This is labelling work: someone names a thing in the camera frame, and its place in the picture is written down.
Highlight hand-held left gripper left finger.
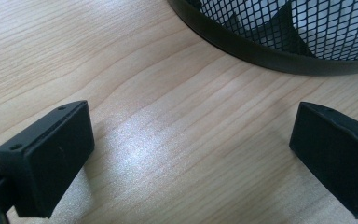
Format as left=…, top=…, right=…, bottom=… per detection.
left=0, top=100, right=96, bottom=219

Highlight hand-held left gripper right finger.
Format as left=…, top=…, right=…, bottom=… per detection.
left=288, top=101, right=358, bottom=219

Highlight black mesh wire basket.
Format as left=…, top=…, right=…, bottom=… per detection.
left=167, top=0, right=358, bottom=77

